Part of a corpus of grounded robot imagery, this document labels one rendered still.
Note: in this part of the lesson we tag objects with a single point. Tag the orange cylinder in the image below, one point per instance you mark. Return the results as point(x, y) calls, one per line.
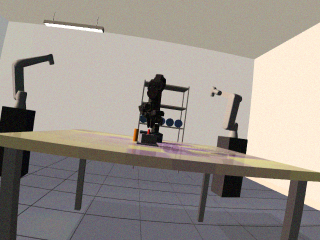
point(135, 136)

